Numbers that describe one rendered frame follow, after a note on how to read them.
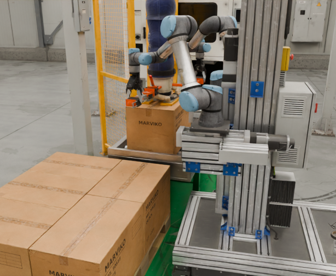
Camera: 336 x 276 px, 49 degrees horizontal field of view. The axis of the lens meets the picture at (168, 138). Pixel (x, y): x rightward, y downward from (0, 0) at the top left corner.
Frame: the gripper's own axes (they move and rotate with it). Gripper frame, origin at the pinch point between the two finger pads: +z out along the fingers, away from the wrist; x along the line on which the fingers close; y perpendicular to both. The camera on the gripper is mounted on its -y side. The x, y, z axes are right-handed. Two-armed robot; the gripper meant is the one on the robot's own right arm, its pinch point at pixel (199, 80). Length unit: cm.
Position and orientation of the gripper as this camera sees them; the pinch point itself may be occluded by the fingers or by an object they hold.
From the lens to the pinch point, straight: 329.4
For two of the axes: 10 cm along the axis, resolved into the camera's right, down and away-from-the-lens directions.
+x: 9.6, 1.0, -2.8
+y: -2.9, 3.3, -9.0
